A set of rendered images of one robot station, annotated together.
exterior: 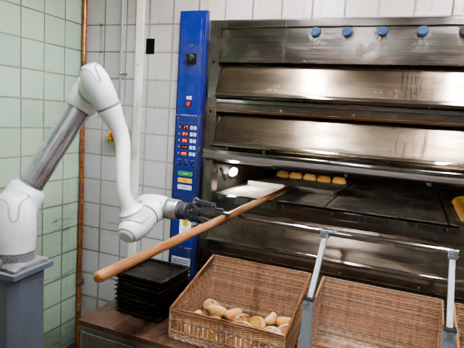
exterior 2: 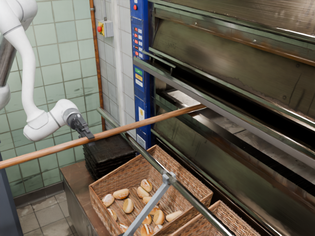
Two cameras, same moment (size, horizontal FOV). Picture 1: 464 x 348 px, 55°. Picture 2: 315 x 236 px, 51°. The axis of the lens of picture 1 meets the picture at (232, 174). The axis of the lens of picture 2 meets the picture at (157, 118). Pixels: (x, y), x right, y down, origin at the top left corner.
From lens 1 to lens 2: 1.42 m
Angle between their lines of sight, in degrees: 40
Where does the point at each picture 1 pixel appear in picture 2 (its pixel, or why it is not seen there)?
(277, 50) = not seen: outside the picture
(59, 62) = not seen: outside the picture
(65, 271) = (91, 123)
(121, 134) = (22, 54)
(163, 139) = (129, 37)
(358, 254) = (249, 195)
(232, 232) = (167, 131)
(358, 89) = (259, 8)
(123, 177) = (24, 91)
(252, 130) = (177, 40)
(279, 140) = (193, 56)
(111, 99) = (5, 26)
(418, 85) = not seen: outside the picture
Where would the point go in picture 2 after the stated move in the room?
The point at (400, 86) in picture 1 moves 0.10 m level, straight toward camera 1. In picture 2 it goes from (307, 9) to (286, 13)
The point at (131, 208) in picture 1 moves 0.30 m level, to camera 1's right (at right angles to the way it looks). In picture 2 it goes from (30, 116) to (70, 133)
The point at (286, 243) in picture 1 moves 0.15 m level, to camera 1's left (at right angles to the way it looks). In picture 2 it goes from (198, 157) to (174, 148)
